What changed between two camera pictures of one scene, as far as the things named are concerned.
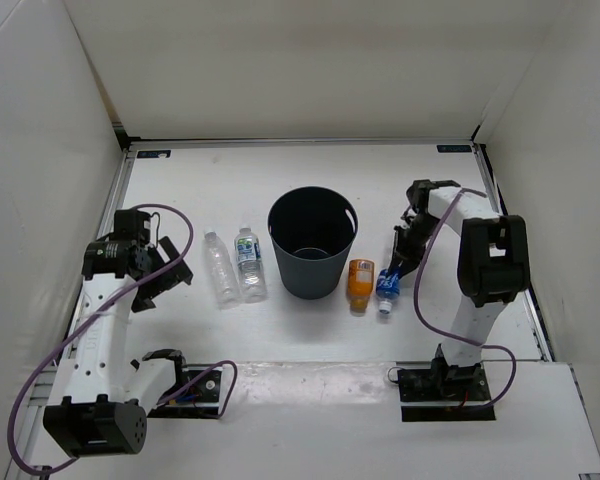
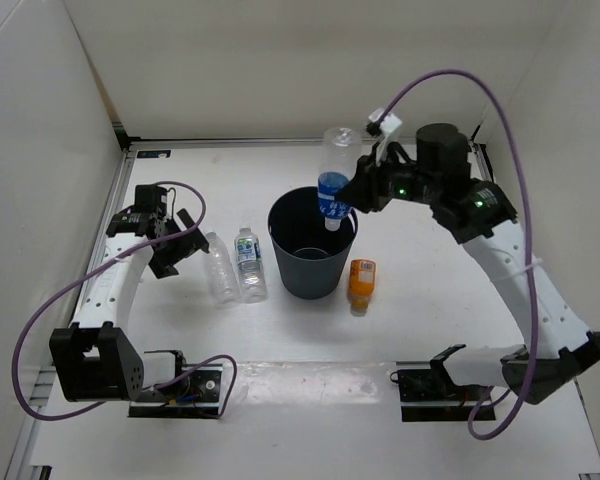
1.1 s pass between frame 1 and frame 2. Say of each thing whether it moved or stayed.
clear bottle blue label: moved
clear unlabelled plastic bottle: stayed
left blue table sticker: stayed
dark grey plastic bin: stayed
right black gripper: moved
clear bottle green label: stayed
